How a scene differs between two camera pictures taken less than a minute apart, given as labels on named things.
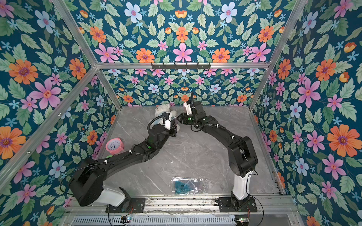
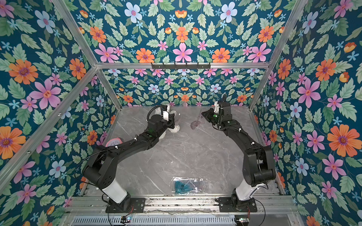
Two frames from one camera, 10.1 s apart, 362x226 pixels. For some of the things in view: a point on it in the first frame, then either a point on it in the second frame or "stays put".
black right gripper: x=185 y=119 to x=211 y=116
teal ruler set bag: x=188 y=185 stays put
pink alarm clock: x=114 y=145 stays put
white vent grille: x=112 y=220 stays put
